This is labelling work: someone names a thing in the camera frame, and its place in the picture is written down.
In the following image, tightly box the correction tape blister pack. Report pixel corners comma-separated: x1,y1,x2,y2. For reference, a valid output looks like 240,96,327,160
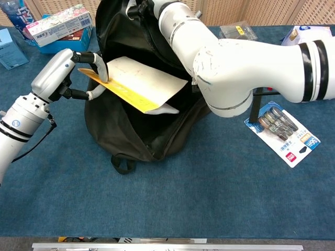
244,101,321,168

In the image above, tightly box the black fabric backpack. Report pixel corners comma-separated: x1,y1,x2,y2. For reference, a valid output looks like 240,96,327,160
84,0,281,175

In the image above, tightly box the blue box with booklet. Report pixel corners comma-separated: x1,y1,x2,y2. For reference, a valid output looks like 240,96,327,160
27,3,92,48

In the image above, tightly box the white tissue pack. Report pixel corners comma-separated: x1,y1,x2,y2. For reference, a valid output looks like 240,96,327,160
281,25,332,47

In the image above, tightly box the blue cardboard box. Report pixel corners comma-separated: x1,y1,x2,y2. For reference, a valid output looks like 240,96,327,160
39,14,94,55

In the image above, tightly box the white book with yellow band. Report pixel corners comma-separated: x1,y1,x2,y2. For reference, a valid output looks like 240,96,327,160
77,56,188,115

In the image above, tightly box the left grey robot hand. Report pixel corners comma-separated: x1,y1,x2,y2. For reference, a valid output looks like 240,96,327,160
31,48,109,103

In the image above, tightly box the blue felt table cover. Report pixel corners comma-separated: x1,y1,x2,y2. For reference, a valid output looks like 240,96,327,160
0,25,335,239

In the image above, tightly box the aluminium rail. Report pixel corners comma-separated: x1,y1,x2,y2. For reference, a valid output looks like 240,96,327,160
31,242,304,251

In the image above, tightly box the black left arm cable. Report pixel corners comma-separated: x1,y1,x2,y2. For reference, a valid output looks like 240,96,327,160
12,112,57,163

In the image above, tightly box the clear box of binder clips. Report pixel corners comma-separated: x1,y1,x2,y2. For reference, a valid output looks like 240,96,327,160
219,20,258,41

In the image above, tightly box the blue printed bottle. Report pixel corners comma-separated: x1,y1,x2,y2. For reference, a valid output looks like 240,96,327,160
0,0,37,47

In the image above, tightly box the light blue box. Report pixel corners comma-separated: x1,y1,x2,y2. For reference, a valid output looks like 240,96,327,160
0,28,30,71

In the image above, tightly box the woven folding screen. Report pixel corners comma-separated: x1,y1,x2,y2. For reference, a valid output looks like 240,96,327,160
0,0,335,27

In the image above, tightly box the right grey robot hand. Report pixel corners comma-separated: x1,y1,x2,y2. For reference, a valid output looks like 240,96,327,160
125,0,158,19

